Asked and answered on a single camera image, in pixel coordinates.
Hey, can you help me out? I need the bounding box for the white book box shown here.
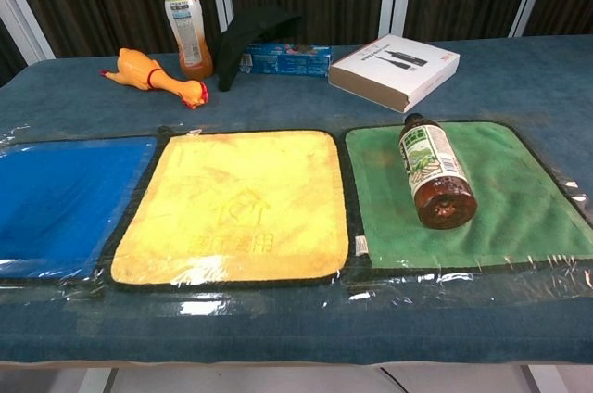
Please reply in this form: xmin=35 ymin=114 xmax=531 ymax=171
xmin=327 ymin=33 xmax=461 ymax=114

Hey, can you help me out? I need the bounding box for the white table leg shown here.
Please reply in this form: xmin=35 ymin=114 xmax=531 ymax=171
xmin=518 ymin=364 xmax=560 ymax=393
xmin=77 ymin=367 xmax=118 ymax=393

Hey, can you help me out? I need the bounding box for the yellow rubber chicken toy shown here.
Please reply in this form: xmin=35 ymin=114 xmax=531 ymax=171
xmin=100 ymin=47 xmax=209 ymax=110

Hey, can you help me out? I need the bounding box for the blue cloth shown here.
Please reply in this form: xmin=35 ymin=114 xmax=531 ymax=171
xmin=0 ymin=135 xmax=158 ymax=281

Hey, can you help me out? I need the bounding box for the brown tea bottle green label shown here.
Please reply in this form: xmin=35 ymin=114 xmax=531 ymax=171
xmin=398 ymin=113 xmax=478 ymax=230

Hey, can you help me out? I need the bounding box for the clear plastic film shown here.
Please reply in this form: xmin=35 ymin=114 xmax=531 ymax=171
xmin=0 ymin=121 xmax=593 ymax=315

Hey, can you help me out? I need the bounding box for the yellow cloth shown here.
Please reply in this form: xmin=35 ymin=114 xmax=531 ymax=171
xmin=109 ymin=129 xmax=349 ymax=285

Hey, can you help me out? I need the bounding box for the black cloth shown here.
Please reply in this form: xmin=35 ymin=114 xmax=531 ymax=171
xmin=210 ymin=6 xmax=305 ymax=92

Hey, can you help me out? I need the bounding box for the green cloth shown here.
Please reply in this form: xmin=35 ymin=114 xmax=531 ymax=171
xmin=345 ymin=121 xmax=593 ymax=272

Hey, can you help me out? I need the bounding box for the orange drink bottle white label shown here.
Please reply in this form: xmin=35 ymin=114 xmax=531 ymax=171
xmin=164 ymin=0 xmax=214 ymax=81

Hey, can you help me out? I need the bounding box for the blue carton box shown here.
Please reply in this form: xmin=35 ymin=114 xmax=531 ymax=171
xmin=238 ymin=43 xmax=334 ymax=78

